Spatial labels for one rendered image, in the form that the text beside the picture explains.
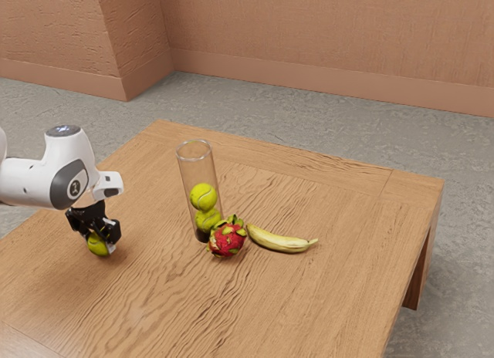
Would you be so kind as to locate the red dragon fruit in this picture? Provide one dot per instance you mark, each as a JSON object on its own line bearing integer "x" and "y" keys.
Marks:
{"x": 227, "y": 237}

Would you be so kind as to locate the yellow banana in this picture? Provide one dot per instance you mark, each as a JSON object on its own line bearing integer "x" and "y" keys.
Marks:
{"x": 276, "y": 240}

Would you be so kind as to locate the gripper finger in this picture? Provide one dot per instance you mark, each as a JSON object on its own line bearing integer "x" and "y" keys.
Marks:
{"x": 112, "y": 234}

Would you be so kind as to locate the yellow-green tennis ball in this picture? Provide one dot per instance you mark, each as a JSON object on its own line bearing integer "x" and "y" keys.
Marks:
{"x": 207, "y": 220}
{"x": 96, "y": 246}
{"x": 203, "y": 196}

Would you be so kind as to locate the clear plastic tube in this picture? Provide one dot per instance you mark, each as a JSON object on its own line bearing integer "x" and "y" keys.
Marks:
{"x": 198, "y": 180}

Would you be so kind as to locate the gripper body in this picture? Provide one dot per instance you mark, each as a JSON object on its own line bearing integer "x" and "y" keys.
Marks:
{"x": 86, "y": 218}

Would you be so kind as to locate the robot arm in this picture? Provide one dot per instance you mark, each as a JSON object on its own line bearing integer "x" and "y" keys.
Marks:
{"x": 34, "y": 180}

